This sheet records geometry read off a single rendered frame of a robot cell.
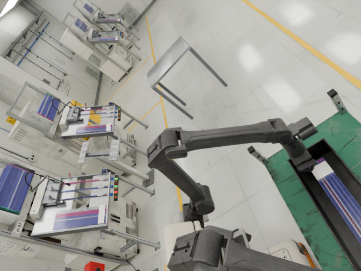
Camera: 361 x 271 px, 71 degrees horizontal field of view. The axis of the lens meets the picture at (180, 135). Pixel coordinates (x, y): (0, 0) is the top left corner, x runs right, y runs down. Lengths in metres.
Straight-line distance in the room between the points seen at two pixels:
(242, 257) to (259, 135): 0.42
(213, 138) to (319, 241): 0.60
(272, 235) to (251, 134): 1.56
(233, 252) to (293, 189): 0.72
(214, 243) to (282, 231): 1.73
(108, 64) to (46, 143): 3.63
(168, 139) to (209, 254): 0.38
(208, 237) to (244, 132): 0.39
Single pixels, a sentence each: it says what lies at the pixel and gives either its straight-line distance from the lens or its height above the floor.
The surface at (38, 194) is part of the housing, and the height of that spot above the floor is 1.27.
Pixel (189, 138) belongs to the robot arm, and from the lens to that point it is 0.81.
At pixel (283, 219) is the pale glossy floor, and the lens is 2.32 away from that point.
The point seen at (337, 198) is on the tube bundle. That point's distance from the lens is 1.15.
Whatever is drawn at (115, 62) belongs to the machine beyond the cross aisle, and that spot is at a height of 0.44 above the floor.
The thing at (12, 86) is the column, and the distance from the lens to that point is 5.91.
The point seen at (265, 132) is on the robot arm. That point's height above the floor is 1.40.
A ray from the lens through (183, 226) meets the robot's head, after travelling 1.00.
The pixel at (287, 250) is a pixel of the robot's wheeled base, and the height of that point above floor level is 0.28.
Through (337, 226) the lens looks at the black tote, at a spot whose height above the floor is 0.96.
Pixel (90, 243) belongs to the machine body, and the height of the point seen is 0.62.
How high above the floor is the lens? 2.04
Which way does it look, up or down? 34 degrees down
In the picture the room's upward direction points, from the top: 55 degrees counter-clockwise
